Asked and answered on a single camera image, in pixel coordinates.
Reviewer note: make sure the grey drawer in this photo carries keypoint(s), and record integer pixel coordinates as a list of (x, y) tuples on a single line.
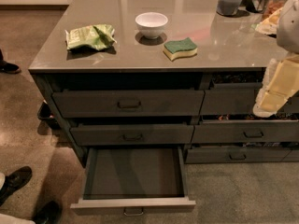
[(147, 103), (230, 98), (140, 134), (246, 131), (134, 182), (241, 154)]

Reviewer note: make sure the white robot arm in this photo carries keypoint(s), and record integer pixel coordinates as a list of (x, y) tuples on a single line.
[(288, 30)]

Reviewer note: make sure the grey drawer cabinet island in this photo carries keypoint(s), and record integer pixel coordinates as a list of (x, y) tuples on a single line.
[(229, 51)]

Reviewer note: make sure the green yellow sponge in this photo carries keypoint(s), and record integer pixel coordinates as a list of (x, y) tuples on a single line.
[(180, 49)]

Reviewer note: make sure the white ceramic bowl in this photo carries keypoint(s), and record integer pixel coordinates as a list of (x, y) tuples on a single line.
[(151, 24)]

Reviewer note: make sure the green crumpled chip bag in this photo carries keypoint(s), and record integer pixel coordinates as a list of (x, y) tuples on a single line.
[(98, 37)]

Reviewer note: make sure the black bin behind cabinet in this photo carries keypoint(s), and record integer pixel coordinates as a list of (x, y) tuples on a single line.
[(44, 114)]

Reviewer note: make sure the black shoe bottom left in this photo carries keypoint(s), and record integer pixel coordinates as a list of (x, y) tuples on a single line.
[(48, 214)]

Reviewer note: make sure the black shoe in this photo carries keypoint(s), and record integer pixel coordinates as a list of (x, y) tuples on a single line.
[(13, 182), (9, 68), (48, 214)]

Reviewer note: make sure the black shoe upper left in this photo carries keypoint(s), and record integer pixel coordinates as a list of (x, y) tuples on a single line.
[(9, 68)]

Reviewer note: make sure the black shoe middle left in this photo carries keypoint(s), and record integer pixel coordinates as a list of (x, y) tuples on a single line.
[(13, 182)]

